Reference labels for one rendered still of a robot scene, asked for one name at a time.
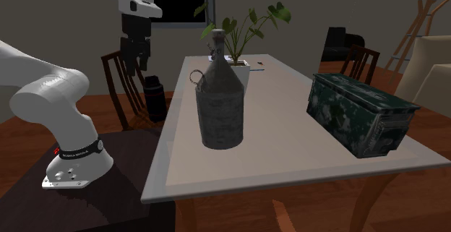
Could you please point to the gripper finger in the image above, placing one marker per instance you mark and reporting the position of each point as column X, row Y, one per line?
column 128, row 60
column 144, row 57

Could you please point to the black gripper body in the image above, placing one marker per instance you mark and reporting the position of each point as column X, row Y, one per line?
column 135, row 27

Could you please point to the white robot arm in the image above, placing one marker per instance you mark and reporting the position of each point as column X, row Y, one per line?
column 53, row 94

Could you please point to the dark wooden chair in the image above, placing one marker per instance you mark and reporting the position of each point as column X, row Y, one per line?
column 359, row 64
column 116, row 83

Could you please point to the black bottle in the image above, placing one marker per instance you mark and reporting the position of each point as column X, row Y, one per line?
column 155, row 99

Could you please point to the dark window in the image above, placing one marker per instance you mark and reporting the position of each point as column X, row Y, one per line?
column 179, row 0

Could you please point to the grey metal jug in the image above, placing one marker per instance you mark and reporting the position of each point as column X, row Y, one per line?
column 220, row 115

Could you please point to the green plant in white pot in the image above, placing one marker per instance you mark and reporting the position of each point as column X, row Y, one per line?
column 241, row 70

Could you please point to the dark robot stand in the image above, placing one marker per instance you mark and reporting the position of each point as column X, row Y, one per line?
column 116, row 196

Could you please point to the grey table with wooden legs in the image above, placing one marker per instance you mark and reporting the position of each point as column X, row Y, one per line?
column 282, row 118

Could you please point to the black armchair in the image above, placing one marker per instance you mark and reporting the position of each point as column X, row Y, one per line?
column 336, row 41

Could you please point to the dark green metal box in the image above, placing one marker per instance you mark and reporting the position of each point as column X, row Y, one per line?
column 352, row 118

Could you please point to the wooden tripod floor lamp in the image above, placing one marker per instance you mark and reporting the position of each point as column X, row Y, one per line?
column 419, row 16

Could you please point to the beige sofa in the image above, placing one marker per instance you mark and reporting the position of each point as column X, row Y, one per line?
column 430, row 72

